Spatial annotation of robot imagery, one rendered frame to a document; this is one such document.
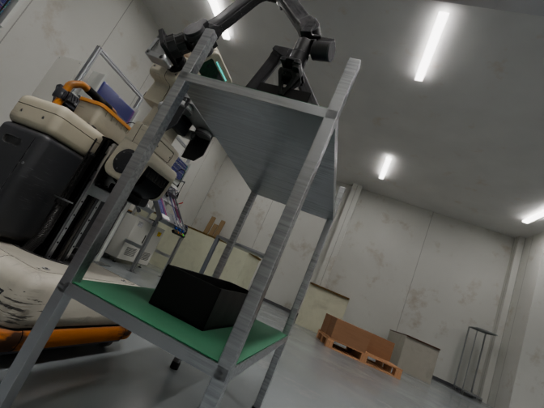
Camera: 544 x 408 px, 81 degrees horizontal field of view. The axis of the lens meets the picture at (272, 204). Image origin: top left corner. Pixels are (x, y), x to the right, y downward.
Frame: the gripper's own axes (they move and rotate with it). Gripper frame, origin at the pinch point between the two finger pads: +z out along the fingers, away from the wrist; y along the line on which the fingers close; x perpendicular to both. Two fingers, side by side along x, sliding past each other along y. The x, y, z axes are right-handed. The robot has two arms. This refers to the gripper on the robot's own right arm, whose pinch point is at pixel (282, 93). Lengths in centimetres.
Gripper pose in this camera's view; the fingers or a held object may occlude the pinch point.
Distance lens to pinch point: 102.7
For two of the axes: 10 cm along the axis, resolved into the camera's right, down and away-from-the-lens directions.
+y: 2.0, 3.3, 9.2
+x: -9.0, -3.2, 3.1
